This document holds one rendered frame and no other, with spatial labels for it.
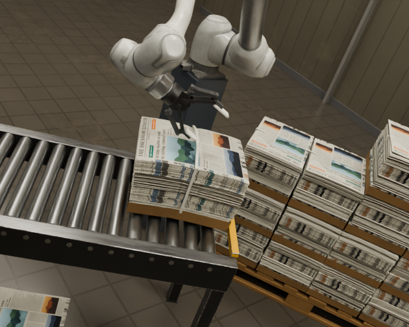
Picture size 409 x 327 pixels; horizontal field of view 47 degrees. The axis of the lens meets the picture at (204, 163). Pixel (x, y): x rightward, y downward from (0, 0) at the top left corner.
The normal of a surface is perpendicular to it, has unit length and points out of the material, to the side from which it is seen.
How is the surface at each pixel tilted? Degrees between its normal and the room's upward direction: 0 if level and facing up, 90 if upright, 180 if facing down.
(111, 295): 0
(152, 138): 5
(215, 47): 87
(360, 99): 90
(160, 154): 6
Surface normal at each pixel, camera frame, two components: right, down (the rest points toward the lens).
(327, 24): -0.78, 0.13
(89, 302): 0.28, -0.80
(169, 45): 0.46, 0.09
